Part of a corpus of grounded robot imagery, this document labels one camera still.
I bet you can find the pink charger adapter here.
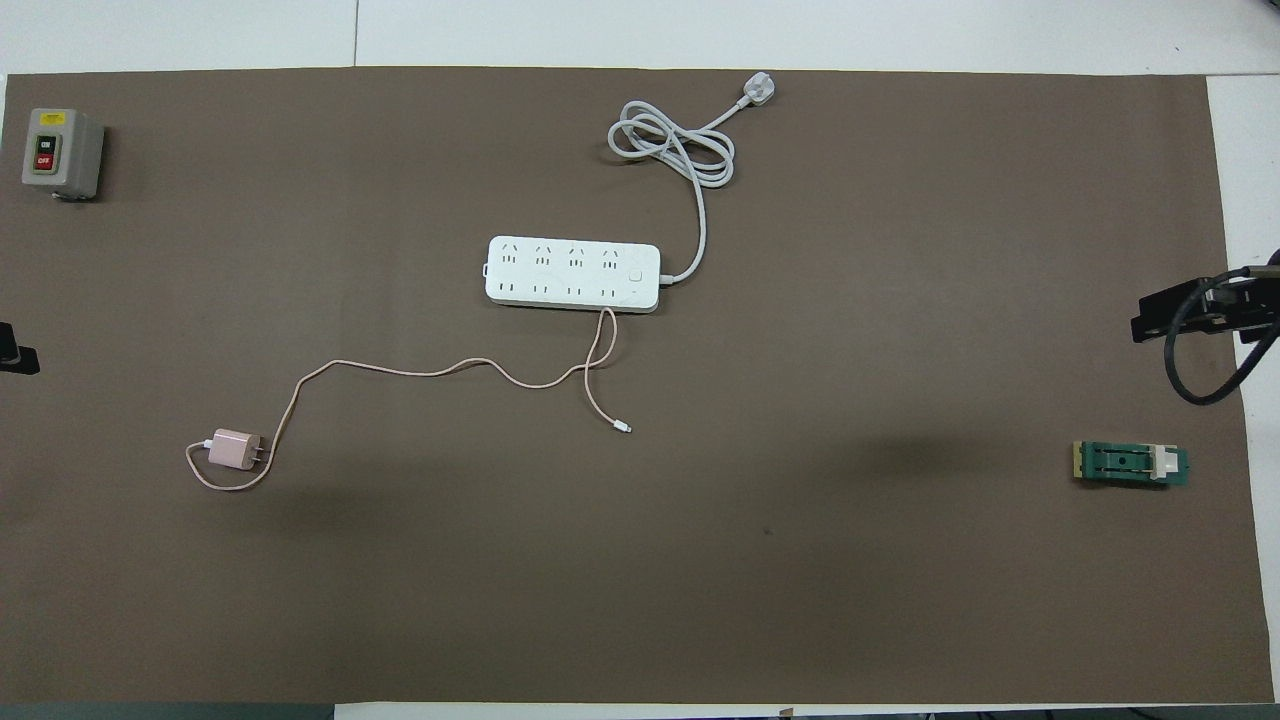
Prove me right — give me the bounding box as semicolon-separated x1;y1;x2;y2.
207;428;269;473

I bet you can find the grey on-off switch box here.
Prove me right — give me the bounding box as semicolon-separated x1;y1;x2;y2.
21;107;106;203

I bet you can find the green circuit board module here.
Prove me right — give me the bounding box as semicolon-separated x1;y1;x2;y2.
1072;440;1192;491

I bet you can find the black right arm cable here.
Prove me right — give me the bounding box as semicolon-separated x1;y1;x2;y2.
1163;268;1280;406

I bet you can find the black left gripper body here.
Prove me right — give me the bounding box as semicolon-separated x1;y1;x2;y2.
0;322;41;376

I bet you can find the white power strip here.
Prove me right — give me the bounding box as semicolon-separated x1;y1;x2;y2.
486;236;662;315

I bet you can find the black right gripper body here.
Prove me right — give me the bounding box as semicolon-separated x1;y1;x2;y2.
1131;268;1280;346

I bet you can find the pink charging cable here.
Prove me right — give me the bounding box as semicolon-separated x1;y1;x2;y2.
185;306;633;492

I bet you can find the brown table mat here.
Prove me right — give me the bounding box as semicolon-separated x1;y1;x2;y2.
0;66;1276;705

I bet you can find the white power cord with plug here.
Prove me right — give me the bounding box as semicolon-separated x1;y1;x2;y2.
608;72;778;287

